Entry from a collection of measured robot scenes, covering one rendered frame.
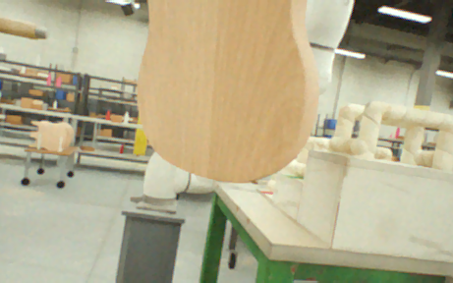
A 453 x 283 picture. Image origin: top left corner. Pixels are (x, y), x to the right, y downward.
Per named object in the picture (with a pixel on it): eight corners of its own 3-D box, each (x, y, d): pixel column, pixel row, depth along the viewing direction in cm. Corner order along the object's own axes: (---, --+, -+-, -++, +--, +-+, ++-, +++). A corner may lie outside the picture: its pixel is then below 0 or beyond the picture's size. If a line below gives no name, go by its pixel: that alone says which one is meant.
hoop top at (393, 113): (369, 116, 57) (373, 98, 57) (358, 116, 60) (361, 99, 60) (464, 133, 61) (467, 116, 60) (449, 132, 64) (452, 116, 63)
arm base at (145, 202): (134, 198, 155) (136, 187, 155) (178, 203, 157) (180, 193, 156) (125, 207, 137) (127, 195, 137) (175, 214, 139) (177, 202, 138)
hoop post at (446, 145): (441, 171, 60) (451, 122, 60) (426, 168, 63) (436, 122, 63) (456, 173, 61) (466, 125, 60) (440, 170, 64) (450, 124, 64)
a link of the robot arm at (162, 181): (138, 189, 150) (144, 144, 149) (173, 191, 159) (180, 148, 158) (147, 198, 136) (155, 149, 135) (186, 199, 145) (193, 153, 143)
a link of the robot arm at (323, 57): (266, 91, 78) (282, 37, 73) (294, 92, 89) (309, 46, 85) (306, 105, 71) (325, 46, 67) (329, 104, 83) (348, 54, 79)
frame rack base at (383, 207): (331, 251, 56) (349, 156, 55) (294, 222, 71) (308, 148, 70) (460, 263, 61) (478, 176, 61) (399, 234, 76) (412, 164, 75)
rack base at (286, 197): (297, 223, 71) (304, 183, 70) (270, 202, 87) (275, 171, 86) (401, 235, 76) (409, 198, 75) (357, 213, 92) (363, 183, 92)
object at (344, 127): (336, 153, 65) (345, 109, 65) (328, 151, 69) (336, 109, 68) (350, 155, 66) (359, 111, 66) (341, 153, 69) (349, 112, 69)
